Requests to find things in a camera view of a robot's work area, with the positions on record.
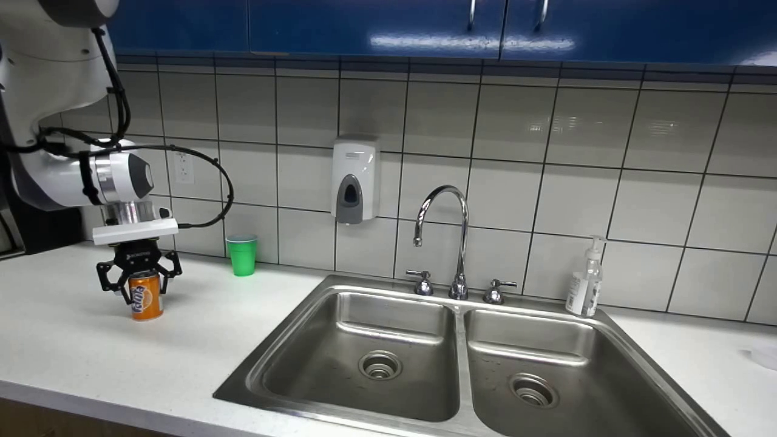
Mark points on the white wall soap dispenser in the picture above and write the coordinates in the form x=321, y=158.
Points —
x=355, y=181

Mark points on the blue upper cabinets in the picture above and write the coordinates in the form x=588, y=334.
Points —
x=693, y=32

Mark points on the stainless steel double sink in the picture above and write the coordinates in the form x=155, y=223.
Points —
x=381, y=359

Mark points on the green plastic cup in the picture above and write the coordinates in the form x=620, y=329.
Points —
x=245, y=257

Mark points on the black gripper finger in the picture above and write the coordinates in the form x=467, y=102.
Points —
x=106, y=282
x=169, y=268

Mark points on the orange Fanta soda can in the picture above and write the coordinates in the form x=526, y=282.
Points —
x=144, y=297

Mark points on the clear soap pump bottle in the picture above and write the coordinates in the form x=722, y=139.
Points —
x=587, y=286

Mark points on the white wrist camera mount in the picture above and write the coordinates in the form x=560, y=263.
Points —
x=135, y=231

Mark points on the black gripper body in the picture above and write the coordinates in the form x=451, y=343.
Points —
x=137, y=257

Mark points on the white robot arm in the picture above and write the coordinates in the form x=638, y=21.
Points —
x=56, y=60

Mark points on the chrome gooseneck faucet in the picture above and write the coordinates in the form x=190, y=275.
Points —
x=458, y=287

